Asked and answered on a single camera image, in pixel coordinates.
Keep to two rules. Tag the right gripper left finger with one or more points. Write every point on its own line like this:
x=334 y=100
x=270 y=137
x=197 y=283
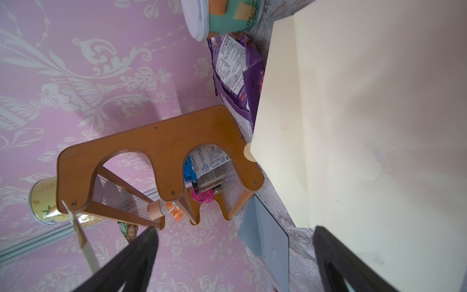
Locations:
x=130 y=270

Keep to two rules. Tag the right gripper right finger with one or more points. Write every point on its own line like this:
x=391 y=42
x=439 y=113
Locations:
x=341 y=270

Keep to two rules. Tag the dark grey envelope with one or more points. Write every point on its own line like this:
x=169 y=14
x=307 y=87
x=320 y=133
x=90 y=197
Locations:
x=264 y=236

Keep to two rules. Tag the cream envelope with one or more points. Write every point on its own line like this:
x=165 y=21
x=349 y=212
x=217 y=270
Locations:
x=362 y=129

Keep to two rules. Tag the green snack bag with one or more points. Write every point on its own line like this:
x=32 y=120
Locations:
x=129 y=231

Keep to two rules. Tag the beige bottle on shelf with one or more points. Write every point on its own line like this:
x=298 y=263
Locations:
x=157 y=209

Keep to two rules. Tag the orange snack bag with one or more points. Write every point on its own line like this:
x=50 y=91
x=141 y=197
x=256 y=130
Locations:
x=171 y=209

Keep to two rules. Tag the pink item on shelf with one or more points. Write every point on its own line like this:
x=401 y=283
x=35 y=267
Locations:
x=202 y=196

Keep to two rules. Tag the blue lid cup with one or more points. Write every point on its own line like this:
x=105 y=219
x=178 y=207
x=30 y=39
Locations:
x=203 y=160

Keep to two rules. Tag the right yellow can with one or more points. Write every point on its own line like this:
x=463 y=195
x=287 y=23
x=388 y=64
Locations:
x=42 y=200

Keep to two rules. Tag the wooden three-tier shelf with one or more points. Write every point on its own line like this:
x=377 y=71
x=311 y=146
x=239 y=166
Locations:
x=167 y=145

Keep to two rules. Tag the purple snack bag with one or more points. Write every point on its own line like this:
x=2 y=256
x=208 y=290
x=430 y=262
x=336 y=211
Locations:
x=238 y=75

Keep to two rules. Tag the green instant noodle cup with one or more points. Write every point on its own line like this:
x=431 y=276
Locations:
x=206 y=19

